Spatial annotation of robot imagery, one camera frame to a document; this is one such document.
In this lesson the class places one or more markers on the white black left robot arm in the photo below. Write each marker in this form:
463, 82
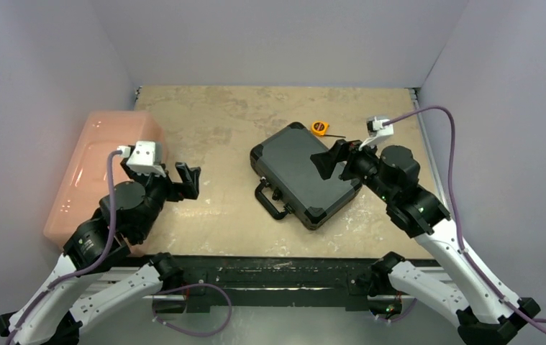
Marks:
58, 313

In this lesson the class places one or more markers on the black poker set case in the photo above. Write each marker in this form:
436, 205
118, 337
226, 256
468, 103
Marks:
290, 182

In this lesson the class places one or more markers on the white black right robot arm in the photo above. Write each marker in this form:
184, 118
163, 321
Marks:
477, 303

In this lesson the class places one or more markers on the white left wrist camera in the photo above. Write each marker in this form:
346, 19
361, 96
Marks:
145, 158

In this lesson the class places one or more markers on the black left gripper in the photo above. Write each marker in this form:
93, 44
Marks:
190, 177

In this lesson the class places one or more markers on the pink translucent plastic storage box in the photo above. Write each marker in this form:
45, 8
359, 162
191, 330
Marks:
85, 180

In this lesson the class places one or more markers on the yellow tape measure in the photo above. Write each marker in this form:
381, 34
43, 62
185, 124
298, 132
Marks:
320, 129

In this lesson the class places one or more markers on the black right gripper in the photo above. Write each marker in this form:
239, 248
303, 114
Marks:
347, 161

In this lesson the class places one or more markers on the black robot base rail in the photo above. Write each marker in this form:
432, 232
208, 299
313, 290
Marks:
279, 282

